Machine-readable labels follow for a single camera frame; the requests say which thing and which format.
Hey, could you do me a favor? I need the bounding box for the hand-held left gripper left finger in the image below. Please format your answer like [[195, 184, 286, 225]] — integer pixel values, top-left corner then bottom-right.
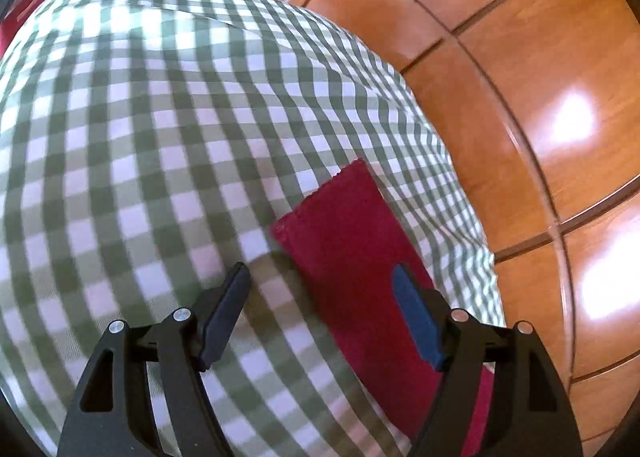
[[56, 262, 252, 457]]

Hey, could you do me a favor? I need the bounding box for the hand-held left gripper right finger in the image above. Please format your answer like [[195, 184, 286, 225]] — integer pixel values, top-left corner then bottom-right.
[[391, 263, 585, 457]]

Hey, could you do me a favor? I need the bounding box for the dark red small cloth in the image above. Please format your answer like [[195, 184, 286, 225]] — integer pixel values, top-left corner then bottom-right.
[[271, 158, 496, 457]]

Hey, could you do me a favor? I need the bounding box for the green white checked bed sheet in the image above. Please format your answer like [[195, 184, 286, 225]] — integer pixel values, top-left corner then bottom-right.
[[0, 0, 506, 457]]

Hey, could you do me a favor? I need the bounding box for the wooden panelled headboard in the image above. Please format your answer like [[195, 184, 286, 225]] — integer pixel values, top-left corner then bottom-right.
[[300, 0, 640, 457]]

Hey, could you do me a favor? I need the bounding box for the red box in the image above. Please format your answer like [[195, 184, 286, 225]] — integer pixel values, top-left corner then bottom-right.
[[0, 0, 47, 55]]

